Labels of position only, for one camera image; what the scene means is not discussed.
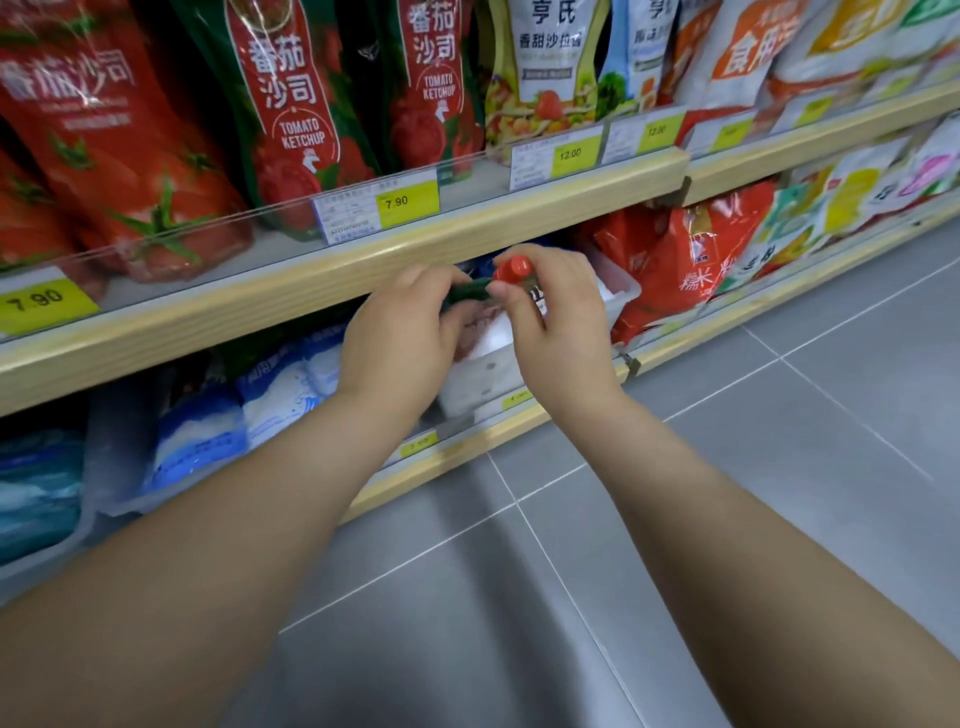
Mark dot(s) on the person's right hand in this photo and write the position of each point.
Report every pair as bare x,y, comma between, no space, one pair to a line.
574,337

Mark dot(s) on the person's left hand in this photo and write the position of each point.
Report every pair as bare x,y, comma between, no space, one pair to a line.
390,345

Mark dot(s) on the person's left fingers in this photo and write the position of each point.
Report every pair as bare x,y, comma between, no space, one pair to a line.
442,279

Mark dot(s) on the person's right thumb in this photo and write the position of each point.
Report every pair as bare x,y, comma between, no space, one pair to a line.
517,315

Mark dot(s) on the green pouch with red cap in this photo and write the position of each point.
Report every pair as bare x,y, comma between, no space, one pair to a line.
514,270

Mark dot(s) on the person's right forearm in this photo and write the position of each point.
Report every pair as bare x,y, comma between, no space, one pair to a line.
750,585

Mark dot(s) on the person's left forearm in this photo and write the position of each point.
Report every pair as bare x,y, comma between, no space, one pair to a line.
195,562

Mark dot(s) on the white packet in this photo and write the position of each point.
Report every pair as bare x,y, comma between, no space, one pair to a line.
480,379

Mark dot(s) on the small yellow price label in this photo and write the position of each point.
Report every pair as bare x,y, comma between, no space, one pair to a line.
418,445
517,400

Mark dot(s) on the white and yellow price label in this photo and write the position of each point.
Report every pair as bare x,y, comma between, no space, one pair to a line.
649,133
375,204
559,156
806,112
41,304
724,135

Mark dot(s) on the clear plastic bin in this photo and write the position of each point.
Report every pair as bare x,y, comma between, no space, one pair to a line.
619,289
120,442

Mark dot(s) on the blue and white salt bag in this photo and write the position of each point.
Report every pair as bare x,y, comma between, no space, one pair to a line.
281,397
199,442
326,364

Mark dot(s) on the red flour bag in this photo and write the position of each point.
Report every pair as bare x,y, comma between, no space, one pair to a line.
690,255

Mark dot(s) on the green and red ketchup pouch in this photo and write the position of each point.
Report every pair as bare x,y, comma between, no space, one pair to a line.
285,112
435,90

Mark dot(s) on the clear plastic shelf guard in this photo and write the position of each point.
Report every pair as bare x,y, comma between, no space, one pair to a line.
225,225

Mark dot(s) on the yellow salad dressing pouch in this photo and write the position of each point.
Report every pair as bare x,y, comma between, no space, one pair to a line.
544,67

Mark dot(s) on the blue salad dressing pouch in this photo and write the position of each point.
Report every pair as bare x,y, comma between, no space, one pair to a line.
637,52

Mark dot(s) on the colourful printed bag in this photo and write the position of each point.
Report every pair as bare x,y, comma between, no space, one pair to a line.
832,202

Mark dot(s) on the white and orange bag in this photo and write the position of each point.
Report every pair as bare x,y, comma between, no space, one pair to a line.
735,52

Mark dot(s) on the large red ketchup pouch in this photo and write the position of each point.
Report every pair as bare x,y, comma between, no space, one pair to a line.
112,135
30,225

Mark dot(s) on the pink and white bag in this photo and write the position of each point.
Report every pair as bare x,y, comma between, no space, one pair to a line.
926,161

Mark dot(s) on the teal blue bag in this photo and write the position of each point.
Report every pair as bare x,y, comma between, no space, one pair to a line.
37,495

